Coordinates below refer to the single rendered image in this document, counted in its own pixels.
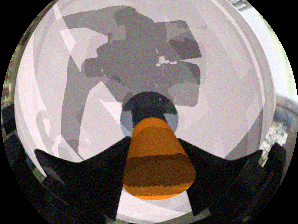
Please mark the orange knob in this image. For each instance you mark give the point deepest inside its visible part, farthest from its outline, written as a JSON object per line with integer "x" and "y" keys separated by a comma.
{"x": 157, "y": 166}

